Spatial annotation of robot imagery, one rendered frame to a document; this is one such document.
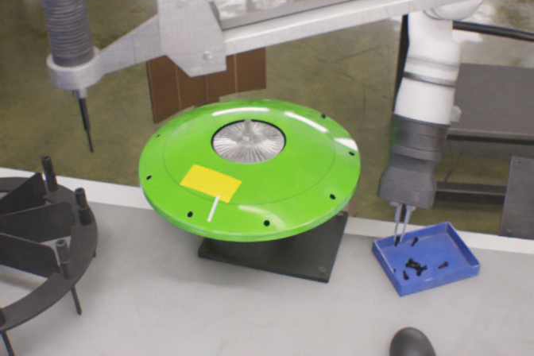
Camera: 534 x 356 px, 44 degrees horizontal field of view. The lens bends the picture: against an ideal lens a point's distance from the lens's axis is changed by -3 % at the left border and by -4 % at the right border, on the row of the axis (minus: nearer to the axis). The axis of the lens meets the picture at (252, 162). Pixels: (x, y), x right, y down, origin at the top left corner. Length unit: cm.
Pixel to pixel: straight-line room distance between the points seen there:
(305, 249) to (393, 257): 13
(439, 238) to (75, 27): 67
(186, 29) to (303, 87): 259
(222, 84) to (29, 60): 204
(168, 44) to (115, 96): 262
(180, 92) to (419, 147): 94
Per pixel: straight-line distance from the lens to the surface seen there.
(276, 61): 338
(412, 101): 88
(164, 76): 165
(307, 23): 60
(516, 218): 124
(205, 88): 175
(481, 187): 242
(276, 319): 94
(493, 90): 275
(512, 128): 254
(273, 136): 95
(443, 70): 88
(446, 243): 106
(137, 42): 62
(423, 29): 92
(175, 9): 58
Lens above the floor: 164
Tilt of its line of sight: 37 degrees down
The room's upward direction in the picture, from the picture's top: 2 degrees counter-clockwise
